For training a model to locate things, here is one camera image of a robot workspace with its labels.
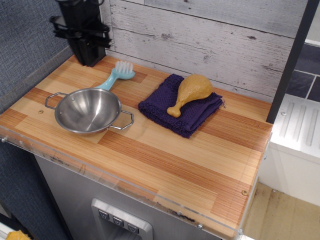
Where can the violet folded towel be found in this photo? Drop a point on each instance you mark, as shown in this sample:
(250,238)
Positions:
(193,114)

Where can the clear acrylic table edge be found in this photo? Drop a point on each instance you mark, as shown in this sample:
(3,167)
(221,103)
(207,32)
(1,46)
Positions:
(73,184)

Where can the yellow plastic chicken drumstick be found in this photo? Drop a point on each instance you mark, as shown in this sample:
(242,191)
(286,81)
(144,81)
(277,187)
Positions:
(192,88)

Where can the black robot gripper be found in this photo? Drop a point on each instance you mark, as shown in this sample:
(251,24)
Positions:
(81,25)

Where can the yellow object bottom left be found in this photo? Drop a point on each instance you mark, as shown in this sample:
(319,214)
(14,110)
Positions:
(17,235)

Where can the stainless steel two-handled bowl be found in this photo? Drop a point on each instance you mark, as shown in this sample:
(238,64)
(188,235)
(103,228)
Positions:
(87,111)

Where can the silver toy fridge dispenser panel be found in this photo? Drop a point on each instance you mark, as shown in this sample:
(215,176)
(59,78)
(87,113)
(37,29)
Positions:
(116,224)

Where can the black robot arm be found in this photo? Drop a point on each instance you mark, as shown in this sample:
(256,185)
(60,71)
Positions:
(81,25)

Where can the white ribbed sink counter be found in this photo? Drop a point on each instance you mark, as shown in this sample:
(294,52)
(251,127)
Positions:
(297,125)

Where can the light blue dish brush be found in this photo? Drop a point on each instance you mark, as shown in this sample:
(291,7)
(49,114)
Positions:
(123,70)

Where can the dark right frame post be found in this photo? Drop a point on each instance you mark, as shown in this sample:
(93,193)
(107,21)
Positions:
(299,41)

